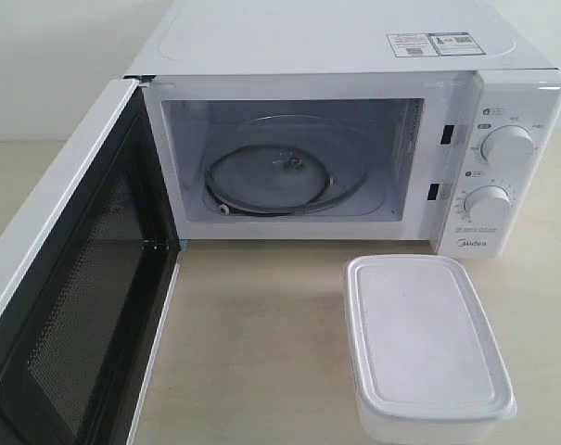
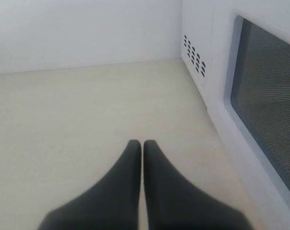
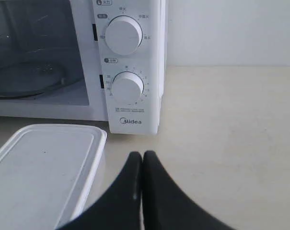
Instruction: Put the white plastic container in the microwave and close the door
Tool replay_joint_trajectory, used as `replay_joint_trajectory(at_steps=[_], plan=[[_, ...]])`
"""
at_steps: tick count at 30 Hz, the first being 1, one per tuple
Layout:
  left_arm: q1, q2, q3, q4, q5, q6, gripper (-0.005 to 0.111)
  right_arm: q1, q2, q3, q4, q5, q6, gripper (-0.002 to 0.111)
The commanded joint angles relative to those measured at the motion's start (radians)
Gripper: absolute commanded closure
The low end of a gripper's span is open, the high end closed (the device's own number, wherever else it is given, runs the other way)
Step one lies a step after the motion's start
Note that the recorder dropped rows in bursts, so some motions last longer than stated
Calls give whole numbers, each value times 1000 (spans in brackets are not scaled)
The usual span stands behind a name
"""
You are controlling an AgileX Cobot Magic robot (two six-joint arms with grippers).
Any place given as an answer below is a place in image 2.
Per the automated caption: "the white microwave door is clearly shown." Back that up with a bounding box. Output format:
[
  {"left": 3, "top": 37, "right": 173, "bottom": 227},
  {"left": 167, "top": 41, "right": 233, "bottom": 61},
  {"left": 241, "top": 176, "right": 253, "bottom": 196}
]
[{"left": 207, "top": 2, "right": 290, "bottom": 230}]

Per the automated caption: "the white microwave oven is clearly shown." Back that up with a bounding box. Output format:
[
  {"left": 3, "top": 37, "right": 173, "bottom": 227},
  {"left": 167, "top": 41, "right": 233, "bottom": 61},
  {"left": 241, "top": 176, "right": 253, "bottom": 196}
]
[{"left": 180, "top": 0, "right": 290, "bottom": 113}]

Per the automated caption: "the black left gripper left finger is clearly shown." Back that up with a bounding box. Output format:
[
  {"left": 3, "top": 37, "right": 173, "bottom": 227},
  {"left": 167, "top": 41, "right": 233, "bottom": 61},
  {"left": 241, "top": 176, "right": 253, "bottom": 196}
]
[{"left": 38, "top": 140, "right": 141, "bottom": 230}]

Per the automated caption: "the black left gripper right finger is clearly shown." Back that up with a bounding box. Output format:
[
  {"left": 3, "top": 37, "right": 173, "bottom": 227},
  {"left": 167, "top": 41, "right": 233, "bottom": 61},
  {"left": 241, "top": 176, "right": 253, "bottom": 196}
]
[{"left": 143, "top": 140, "right": 253, "bottom": 230}]

